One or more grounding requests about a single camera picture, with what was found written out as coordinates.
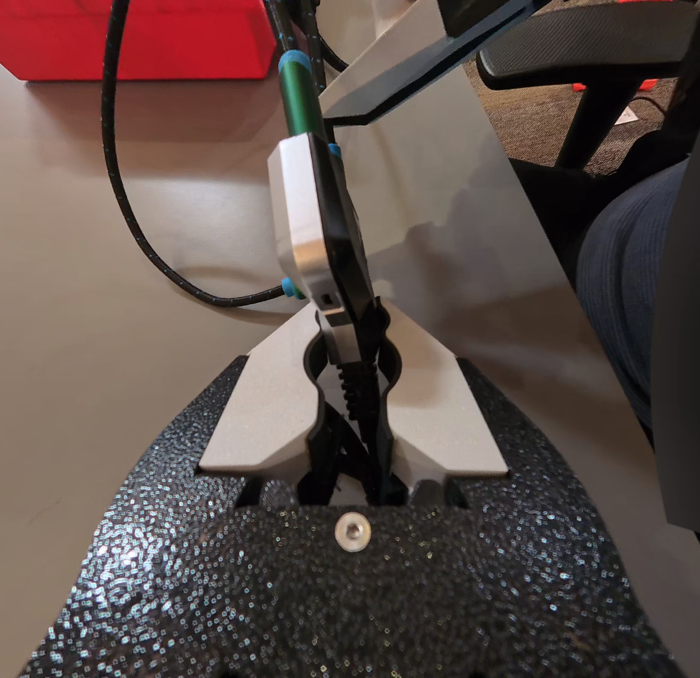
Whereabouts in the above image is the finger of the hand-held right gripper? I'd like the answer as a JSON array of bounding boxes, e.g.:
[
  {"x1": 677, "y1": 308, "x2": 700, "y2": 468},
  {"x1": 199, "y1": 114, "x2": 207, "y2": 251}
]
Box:
[
  {"x1": 319, "y1": 0, "x2": 549, "y2": 128},
  {"x1": 376, "y1": 0, "x2": 424, "y2": 39}
]

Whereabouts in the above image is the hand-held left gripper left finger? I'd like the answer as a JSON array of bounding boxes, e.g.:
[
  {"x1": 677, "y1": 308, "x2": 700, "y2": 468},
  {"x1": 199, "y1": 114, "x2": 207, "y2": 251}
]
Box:
[{"x1": 199, "y1": 302, "x2": 331, "y2": 469}]

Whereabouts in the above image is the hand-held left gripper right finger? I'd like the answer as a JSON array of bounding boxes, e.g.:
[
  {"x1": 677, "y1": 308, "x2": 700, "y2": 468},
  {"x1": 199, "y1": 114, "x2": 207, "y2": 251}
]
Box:
[{"x1": 377, "y1": 301, "x2": 509, "y2": 478}]

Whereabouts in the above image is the black silver HDMI switch box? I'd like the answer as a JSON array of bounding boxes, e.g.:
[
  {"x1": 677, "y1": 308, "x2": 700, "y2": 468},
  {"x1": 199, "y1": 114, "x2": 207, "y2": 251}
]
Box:
[{"x1": 267, "y1": 133, "x2": 379, "y2": 363}]

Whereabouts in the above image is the red plastic bin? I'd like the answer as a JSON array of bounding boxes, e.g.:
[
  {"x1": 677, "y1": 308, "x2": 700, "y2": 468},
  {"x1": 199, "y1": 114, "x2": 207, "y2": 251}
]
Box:
[{"x1": 0, "y1": 0, "x2": 278, "y2": 82}]

